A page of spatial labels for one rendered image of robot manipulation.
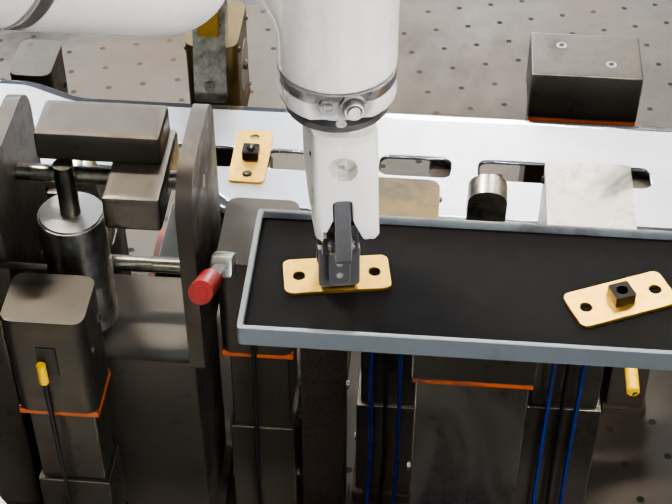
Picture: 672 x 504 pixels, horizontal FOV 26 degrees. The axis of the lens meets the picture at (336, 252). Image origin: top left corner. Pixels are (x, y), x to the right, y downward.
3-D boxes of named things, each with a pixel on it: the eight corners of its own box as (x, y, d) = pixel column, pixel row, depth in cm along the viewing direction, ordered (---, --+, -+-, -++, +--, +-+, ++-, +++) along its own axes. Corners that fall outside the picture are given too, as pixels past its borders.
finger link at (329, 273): (363, 243, 108) (362, 307, 112) (359, 214, 110) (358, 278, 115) (320, 245, 108) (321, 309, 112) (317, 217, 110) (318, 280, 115)
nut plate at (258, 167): (238, 131, 155) (238, 122, 154) (274, 133, 154) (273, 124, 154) (227, 182, 149) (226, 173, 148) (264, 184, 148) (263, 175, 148)
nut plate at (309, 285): (386, 257, 117) (387, 246, 116) (391, 290, 114) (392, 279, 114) (282, 262, 117) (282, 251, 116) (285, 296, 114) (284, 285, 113)
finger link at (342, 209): (354, 259, 103) (350, 266, 109) (347, 151, 104) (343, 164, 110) (338, 260, 103) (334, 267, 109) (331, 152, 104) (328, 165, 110)
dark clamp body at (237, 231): (308, 463, 161) (303, 200, 134) (297, 552, 152) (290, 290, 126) (243, 458, 161) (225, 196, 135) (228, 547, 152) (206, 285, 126)
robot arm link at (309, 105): (404, 97, 98) (403, 132, 100) (391, 22, 104) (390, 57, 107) (280, 103, 98) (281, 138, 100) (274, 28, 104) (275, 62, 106)
